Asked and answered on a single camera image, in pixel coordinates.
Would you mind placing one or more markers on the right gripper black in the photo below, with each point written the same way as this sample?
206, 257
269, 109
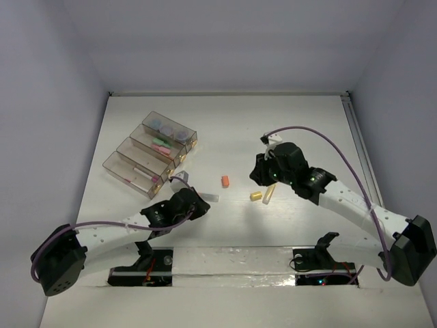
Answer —
259, 173

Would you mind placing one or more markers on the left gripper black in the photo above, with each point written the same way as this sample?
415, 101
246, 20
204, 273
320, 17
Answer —
199, 206

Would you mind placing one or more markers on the white pen magenta cap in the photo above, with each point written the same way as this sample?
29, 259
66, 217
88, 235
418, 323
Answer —
145, 174

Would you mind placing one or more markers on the clear highlighter orange tip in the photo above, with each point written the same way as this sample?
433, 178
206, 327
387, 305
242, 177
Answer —
209, 197

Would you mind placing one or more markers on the white pen red cap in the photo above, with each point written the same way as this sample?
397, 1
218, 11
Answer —
137, 186

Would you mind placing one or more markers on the pink highlighter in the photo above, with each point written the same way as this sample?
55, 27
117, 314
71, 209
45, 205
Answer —
157, 147

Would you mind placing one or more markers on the green highlighter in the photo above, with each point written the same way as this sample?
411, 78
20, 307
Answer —
160, 142

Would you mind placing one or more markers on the blue glitter jar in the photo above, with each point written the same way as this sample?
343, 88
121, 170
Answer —
156, 124

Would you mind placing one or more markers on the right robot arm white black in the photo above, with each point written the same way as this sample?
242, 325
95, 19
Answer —
405, 247

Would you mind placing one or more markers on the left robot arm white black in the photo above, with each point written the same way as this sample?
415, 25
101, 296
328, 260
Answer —
72, 251

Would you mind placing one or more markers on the yellow highlighter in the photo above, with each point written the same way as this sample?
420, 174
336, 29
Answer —
268, 194

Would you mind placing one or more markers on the yellow cap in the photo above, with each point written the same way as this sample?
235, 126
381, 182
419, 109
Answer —
255, 196

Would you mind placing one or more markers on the orange eraser cap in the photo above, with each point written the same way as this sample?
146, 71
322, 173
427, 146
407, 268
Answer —
225, 181

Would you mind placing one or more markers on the clear drawer organizer top compartment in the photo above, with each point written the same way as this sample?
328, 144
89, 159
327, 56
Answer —
192, 141

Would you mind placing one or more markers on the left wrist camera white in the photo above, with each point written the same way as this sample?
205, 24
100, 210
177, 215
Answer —
179, 181

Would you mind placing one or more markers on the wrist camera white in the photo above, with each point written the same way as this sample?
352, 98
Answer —
179, 181
271, 141

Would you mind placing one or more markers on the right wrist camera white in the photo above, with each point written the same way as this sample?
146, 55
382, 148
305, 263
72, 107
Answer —
271, 141

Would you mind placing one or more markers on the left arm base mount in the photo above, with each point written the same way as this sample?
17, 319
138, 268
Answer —
153, 268

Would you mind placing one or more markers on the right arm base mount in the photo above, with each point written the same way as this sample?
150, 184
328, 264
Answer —
314, 266

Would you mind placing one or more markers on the aluminium rail right edge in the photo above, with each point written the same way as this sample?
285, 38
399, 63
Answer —
362, 150

